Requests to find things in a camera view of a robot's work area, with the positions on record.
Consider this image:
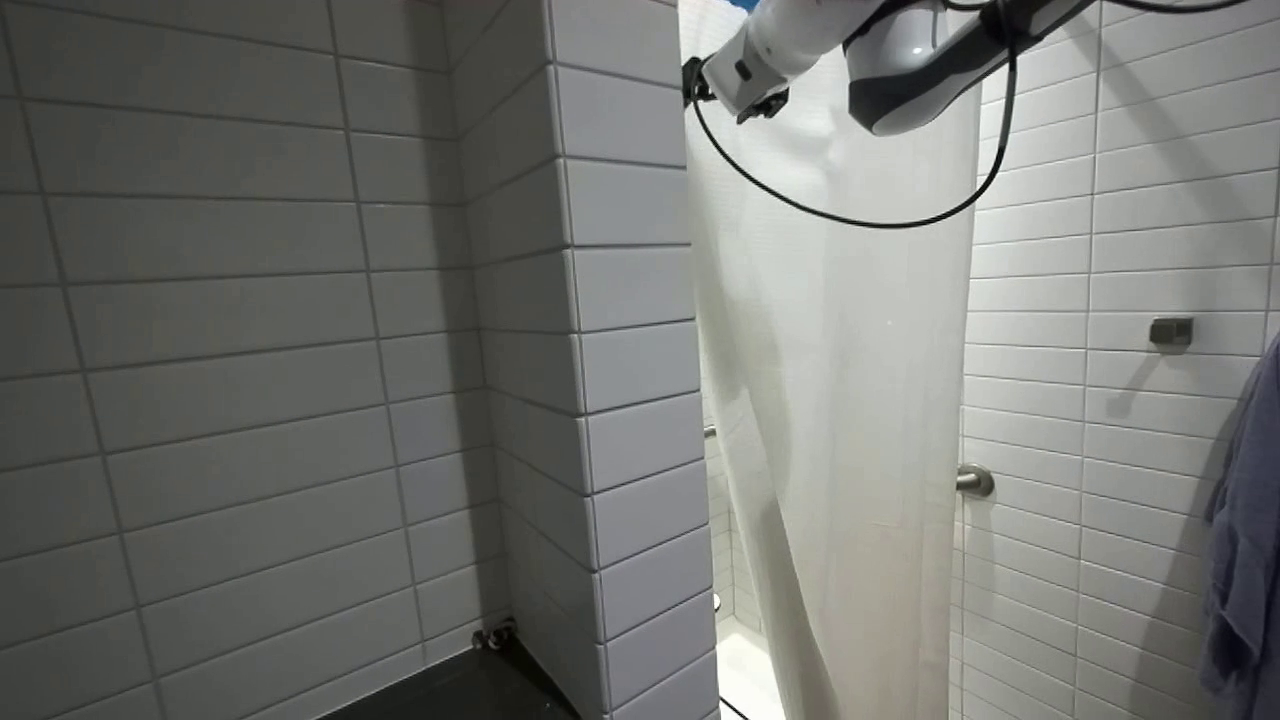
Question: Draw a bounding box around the white shower curtain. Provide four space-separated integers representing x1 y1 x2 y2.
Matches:
687 57 984 720

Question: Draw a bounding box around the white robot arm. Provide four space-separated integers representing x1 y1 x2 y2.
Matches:
686 0 1094 134

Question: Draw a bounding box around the blue hanging towel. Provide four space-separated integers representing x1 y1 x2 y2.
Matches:
1203 339 1280 720

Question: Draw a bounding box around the chrome wall knob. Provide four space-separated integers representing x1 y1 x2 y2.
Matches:
955 464 998 496

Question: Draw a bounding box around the metal wall hook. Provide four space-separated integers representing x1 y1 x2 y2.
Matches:
1147 314 1195 353

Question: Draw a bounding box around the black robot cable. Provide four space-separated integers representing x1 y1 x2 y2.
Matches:
681 0 1280 232

